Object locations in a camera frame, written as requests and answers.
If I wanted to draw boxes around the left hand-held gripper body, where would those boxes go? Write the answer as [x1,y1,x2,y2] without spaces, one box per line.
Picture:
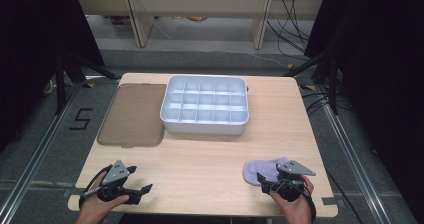
[96,159,142,206]

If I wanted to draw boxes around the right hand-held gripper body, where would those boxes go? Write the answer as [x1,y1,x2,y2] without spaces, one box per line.
[264,159,317,202]

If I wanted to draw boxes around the light purple sock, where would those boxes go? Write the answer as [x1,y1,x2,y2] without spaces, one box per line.
[242,156,290,187]

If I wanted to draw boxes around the white compartment storage box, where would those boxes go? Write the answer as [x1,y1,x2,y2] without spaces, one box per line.
[159,74,250,137]

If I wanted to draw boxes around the person's right hand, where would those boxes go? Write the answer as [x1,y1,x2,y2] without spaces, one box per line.
[269,174,316,224]

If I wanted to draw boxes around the person's left hand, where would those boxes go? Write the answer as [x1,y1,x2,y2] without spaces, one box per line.
[75,172,130,224]

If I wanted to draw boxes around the grey tape strip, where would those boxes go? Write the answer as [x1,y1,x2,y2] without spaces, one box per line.
[321,196,346,207]
[62,187,88,199]

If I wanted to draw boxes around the brown translucent box lid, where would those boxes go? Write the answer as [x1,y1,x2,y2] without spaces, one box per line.
[96,82,168,149]

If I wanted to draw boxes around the black metal stand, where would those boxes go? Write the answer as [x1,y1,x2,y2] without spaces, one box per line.
[282,45,342,116]
[54,42,122,116]

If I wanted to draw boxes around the dark curtain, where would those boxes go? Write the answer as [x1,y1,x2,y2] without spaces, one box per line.
[304,0,424,218]
[0,0,106,153]

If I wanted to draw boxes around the beige wooden desk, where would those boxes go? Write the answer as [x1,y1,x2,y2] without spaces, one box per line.
[73,0,326,50]

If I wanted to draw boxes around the left hand-held gripper black cable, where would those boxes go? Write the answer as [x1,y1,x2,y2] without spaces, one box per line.
[78,164,114,209]

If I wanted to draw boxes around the hand-held gripper black cable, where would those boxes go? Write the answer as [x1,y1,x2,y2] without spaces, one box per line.
[301,183,318,224]
[78,164,114,209]

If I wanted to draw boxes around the right hand-held gripper black cable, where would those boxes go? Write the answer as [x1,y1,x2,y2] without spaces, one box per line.
[301,183,318,224]

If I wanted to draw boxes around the aluminium floor rail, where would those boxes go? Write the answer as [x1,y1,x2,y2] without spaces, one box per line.
[0,83,84,220]
[320,83,392,224]

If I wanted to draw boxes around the black floor cables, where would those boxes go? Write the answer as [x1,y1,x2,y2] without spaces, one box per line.
[300,89,334,116]

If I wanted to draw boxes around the bundle of black hanging cables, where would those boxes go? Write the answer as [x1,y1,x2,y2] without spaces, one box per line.
[265,0,315,58]

